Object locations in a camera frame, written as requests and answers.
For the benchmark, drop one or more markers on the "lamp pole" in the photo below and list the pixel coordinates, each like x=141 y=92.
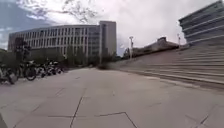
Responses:
x=131 y=46
x=178 y=40

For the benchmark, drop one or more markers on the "grey stone slab pavement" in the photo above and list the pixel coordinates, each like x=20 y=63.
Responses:
x=110 y=96

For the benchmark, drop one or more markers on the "low distant building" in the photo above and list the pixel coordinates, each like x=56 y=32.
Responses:
x=156 y=46

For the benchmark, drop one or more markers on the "large pale office building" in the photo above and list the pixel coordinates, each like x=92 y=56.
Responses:
x=66 y=38

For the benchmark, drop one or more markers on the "bare overhanging tree branches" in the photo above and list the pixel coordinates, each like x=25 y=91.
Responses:
x=75 y=10

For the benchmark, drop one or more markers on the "row of trees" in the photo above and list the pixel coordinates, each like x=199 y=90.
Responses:
x=43 y=55

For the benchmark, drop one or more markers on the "wide grey stone steps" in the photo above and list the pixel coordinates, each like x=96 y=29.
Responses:
x=186 y=63

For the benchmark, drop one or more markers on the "row of parked bicycles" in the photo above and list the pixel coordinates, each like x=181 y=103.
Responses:
x=28 y=70

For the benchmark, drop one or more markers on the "grey building with horizontal bands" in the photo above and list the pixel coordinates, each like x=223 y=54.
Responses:
x=205 y=25

